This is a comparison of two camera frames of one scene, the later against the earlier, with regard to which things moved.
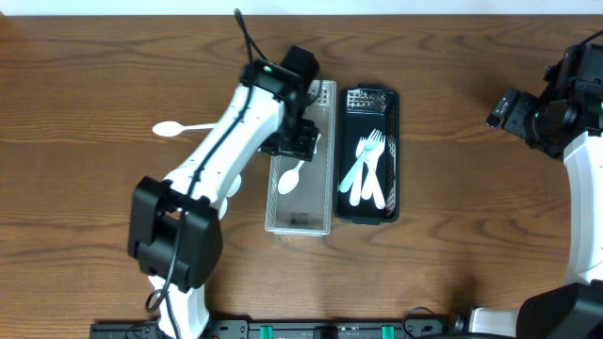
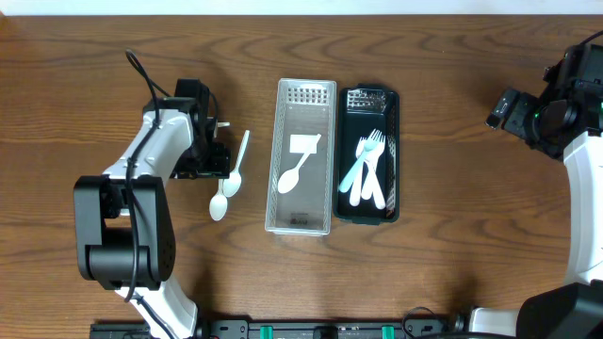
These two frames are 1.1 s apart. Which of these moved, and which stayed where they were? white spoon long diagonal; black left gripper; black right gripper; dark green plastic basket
Moved: black left gripper
Stayed: white spoon long diagonal; black right gripper; dark green plastic basket
